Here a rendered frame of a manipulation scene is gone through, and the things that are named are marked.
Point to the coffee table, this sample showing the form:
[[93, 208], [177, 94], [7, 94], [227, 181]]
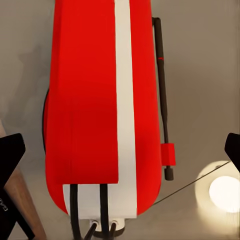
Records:
[[201, 48]]

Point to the radio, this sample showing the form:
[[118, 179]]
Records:
[[100, 122]]

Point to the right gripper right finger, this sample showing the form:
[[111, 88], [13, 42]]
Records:
[[232, 148]]

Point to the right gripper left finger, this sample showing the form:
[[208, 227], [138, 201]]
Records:
[[12, 148]]

